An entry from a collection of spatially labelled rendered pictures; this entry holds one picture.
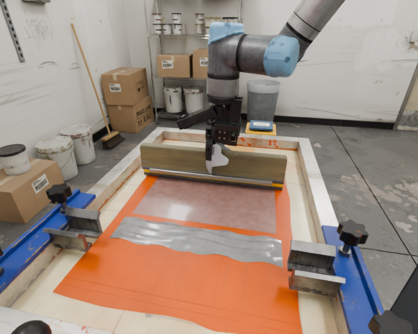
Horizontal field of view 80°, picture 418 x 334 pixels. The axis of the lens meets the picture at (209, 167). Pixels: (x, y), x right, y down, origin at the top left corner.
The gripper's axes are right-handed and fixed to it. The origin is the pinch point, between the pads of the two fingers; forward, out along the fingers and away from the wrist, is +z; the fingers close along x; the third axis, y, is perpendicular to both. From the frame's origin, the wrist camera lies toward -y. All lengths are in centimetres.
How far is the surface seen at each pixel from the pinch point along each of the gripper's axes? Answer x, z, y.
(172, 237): -24.2, 4.7, -3.0
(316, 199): -9.1, 0.1, 27.6
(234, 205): -10.2, 4.5, 8.6
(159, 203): -13.5, 5.3, -10.2
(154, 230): -23.6, 4.4, -7.3
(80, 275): -36.1, 5.6, -16.6
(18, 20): 151, -31, -199
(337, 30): 336, -34, 101
